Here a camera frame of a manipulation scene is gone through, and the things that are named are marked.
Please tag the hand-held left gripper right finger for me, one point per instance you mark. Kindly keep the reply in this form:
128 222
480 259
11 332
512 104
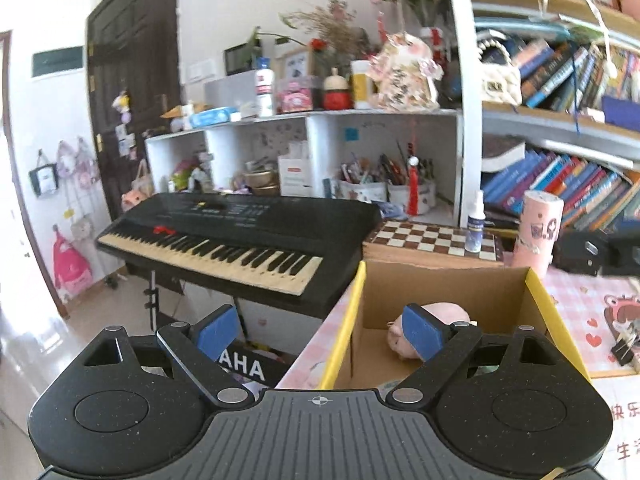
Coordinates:
422 331

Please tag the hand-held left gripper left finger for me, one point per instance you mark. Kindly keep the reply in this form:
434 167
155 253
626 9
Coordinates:
218 329

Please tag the pink pig plush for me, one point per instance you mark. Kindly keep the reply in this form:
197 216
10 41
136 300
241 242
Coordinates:
397 341

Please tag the yellow cardboard box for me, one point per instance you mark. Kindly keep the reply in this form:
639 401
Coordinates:
380 300

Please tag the black binder clip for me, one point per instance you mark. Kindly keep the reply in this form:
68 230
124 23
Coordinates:
623 351

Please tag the black keyboard bag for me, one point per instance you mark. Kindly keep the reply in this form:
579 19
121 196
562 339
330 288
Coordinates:
250 367

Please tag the black keyboard stand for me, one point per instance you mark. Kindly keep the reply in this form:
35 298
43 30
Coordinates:
155 295

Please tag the wooden chessboard box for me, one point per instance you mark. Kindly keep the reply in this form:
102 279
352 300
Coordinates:
430 241

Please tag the white spray bottle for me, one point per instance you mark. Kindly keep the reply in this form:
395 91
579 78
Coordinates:
475 232

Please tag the black keyboard piano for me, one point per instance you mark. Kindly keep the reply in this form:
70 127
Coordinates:
260 220

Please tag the white pen cup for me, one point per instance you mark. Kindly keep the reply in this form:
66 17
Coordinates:
410 197
363 192

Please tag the red tassel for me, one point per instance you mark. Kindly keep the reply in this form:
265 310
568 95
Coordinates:
413 195

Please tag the pink cylinder canister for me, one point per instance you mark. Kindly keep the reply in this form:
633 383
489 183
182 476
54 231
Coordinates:
537 235

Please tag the bronze bowl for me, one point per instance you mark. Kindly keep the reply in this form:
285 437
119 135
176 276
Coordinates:
261 182

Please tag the pink backpack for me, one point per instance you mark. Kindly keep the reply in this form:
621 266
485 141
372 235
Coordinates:
70 265

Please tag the white box with red label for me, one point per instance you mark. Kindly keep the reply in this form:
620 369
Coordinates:
295 180

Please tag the black and brown case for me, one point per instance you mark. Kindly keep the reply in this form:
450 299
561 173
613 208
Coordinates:
585 255

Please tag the row of colourful slanted books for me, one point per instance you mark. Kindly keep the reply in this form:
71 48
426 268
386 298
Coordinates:
560 190

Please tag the blue tissue pack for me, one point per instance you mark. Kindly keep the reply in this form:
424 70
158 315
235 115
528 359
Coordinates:
212 117

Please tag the white cube shelf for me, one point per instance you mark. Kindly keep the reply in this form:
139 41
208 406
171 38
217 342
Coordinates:
320 130

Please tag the white desk bookshelf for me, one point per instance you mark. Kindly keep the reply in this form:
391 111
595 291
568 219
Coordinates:
470 110

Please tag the grey box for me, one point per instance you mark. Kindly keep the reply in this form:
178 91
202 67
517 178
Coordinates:
230 91

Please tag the white lotion bottle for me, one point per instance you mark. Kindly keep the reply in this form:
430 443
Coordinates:
265 92

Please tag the pink tin box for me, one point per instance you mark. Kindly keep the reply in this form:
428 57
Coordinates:
297 97

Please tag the red round doll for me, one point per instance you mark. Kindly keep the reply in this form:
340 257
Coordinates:
336 95

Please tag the yellow white jar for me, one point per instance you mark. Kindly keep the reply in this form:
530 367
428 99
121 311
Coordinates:
361 85

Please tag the white quilted pearl handbag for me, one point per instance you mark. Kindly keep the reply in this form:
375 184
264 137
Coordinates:
497 85

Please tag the dark wooden door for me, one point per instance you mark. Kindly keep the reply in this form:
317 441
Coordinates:
135 60

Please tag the row of upright shelf books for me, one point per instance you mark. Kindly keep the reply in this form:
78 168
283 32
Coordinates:
565 75

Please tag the dark blue case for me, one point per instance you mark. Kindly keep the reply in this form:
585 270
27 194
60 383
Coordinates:
622 110

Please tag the dried flower bunch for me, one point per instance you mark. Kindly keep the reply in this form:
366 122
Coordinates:
330 25

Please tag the hanging wall bags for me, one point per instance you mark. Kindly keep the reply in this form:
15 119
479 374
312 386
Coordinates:
70 165

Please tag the white wall switch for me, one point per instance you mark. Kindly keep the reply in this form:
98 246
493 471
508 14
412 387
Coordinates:
201 72

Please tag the black photo frame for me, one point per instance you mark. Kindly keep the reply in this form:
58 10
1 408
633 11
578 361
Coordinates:
236 59

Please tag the white picture frame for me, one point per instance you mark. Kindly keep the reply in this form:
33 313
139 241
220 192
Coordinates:
298 66

